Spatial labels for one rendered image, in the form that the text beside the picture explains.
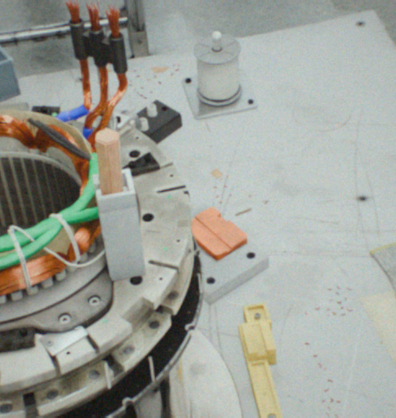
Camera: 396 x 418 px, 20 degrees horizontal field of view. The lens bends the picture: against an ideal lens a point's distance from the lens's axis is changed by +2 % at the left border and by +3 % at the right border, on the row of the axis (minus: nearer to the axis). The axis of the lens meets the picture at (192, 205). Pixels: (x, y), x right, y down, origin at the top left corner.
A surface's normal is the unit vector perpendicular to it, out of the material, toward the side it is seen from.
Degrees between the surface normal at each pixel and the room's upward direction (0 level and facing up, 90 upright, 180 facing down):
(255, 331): 0
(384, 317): 0
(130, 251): 90
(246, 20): 0
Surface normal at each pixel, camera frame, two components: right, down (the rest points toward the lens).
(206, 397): -0.06, -0.72
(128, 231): 0.19, 0.68
